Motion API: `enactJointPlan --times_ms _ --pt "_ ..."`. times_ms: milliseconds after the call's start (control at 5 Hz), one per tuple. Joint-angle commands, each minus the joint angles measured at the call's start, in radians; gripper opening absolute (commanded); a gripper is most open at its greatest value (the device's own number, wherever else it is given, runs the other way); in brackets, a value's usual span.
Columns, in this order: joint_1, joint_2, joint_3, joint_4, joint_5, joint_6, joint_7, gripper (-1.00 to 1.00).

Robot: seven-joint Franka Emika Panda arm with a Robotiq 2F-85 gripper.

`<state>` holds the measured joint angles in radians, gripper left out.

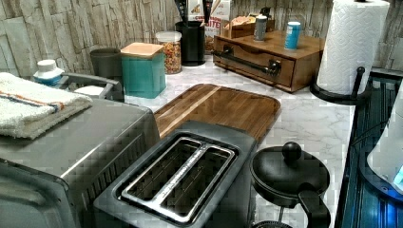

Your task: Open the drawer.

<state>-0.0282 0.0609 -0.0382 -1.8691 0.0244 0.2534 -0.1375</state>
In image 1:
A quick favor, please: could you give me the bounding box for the black cable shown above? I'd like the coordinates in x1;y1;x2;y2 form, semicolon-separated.
351;118;390;147

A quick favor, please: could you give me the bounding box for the black paper towel holder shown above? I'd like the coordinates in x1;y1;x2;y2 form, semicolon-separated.
310;66;372;105

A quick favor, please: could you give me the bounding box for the wooden cutting board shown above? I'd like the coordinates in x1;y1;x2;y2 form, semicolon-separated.
154;84;280;143

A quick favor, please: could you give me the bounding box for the black drawer handle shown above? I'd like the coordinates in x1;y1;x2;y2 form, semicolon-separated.
212;47;281;76

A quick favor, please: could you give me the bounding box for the black french press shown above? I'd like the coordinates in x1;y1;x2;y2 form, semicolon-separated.
249;142;331;228

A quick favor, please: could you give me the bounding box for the glass jar colourful cereal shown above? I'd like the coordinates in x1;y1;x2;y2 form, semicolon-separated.
156;31;182;74

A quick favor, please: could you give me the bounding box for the grey cup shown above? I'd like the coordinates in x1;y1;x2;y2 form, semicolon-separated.
90;47;123;83

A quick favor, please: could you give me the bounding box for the silver two-slot toaster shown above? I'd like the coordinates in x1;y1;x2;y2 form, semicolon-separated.
94;121;257;228

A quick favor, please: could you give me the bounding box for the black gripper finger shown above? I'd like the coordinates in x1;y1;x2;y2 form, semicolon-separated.
202;0;213;24

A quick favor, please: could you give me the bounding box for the black utensil holder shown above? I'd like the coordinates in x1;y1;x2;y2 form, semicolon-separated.
175;21;205;67

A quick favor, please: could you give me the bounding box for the stainless toaster oven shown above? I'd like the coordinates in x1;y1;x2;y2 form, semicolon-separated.
1;99;160;228

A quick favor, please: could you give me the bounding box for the grey dish rack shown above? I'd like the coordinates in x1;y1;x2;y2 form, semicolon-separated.
55;72;125;103

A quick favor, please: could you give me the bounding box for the cereal box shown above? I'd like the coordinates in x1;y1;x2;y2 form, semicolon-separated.
187;0;232;54

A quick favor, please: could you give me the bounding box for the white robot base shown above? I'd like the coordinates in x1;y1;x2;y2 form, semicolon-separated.
367;86;403;194

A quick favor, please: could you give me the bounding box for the grey spice shaker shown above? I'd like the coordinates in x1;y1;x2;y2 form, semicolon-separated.
254;15;267;41

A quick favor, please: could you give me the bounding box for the white striped towel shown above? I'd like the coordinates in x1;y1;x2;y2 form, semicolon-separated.
0;72;92;139

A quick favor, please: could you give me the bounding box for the white paper towel roll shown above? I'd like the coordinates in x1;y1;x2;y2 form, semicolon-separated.
317;0;390;91

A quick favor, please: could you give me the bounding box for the blue spice shaker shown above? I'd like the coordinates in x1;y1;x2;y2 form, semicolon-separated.
284;21;301;49

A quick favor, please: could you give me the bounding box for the wooden drawer box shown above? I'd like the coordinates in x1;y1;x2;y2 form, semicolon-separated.
213;30;324;93

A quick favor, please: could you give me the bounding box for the white blue bottle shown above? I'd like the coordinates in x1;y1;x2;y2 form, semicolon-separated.
33;59;65;86

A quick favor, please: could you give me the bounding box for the teal canister wooden lid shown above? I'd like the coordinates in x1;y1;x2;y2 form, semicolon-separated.
121;43;166;99

